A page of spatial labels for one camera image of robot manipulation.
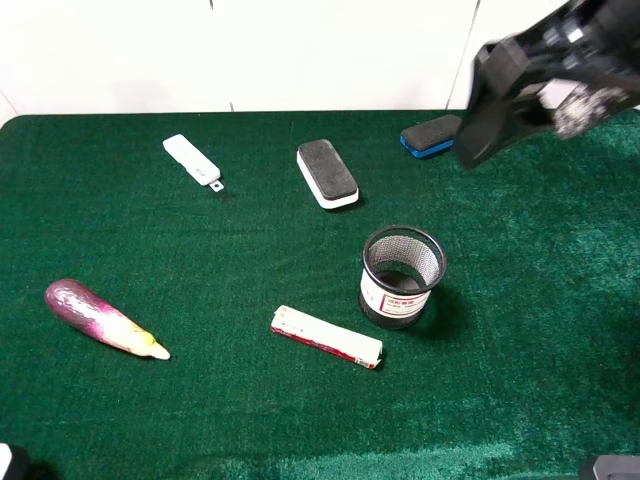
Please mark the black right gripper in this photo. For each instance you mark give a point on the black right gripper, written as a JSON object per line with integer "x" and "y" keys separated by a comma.
{"x": 592, "y": 45}

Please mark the black mesh pen holder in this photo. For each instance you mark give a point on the black mesh pen holder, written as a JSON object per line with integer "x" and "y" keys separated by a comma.
{"x": 401, "y": 265}

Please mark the grey black object bottom right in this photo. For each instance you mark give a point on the grey black object bottom right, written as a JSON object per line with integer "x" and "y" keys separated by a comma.
{"x": 611, "y": 467}

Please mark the black white object bottom left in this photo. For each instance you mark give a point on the black white object bottom left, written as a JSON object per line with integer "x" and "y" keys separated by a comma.
{"x": 14, "y": 462}

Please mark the blue whiteboard eraser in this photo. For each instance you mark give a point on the blue whiteboard eraser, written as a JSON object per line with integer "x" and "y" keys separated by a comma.
{"x": 431, "y": 137}

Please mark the white whiteboard eraser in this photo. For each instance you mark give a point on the white whiteboard eraser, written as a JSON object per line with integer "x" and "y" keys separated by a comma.
{"x": 327, "y": 176}

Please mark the white red wrapped packet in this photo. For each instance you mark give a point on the white red wrapped packet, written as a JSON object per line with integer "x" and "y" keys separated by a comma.
{"x": 338, "y": 341}

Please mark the green felt table cloth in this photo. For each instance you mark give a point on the green felt table cloth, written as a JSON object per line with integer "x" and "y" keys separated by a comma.
{"x": 524, "y": 362}

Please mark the white plastic remote device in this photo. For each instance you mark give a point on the white plastic remote device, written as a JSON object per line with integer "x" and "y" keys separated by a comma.
{"x": 194, "y": 162}

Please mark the purple toy eggplant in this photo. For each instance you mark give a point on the purple toy eggplant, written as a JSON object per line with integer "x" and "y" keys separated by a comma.
{"x": 80, "y": 307}

